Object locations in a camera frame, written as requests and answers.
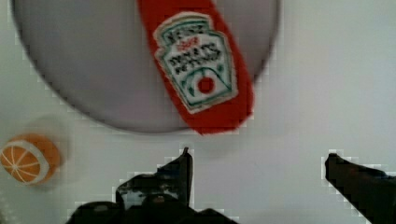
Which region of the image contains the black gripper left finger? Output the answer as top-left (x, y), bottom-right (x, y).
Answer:
top-left (115, 147), bottom-right (193, 209)

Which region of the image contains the red felt ketchup bottle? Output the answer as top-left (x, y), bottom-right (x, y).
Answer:
top-left (137, 0), bottom-right (254, 134)

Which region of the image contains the grey round plate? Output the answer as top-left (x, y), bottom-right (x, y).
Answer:
top-left (9, 0), bottom-right (280, 133)

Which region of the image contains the orange slice toy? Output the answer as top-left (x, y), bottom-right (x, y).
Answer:
top-left (1, 133), bottom-right (61, 186)

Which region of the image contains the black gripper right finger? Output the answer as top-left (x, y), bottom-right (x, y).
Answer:
top-left (324, 153), bottom-right (396, 224)

